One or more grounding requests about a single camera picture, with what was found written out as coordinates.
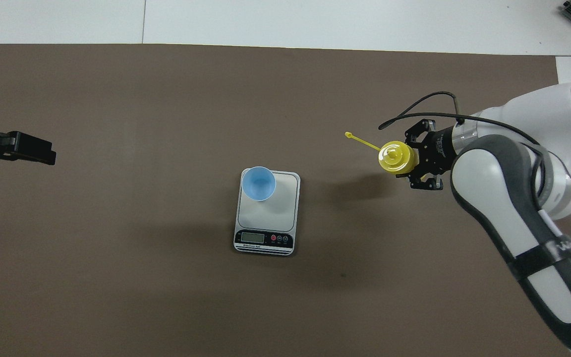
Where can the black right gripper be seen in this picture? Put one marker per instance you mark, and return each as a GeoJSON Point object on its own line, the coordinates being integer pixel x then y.
{"type": "Point", "coordinates": [436, 151]}

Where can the yellow squeeze seasoning bottle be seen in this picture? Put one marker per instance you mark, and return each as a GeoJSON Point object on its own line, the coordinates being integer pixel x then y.
{"type": "Point", "coordinates": [397, 157]}

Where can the light blue plastic cup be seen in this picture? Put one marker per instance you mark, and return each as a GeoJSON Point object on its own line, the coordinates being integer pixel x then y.
{"type": "Point", "coordinates": [258, 182]}

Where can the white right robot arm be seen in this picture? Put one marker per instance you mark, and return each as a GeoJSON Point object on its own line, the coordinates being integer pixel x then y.
{"type": "Point", "coordinates": [513, 188]}

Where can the silver digital kitchen scale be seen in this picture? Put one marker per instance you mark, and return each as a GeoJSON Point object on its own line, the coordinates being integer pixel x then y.
{"type": "Point", "coordinates": [268, 223]}

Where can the brown paper table mat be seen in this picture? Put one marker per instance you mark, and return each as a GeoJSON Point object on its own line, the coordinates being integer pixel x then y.
{"type": "Point", "coordinates": [166, 272]}

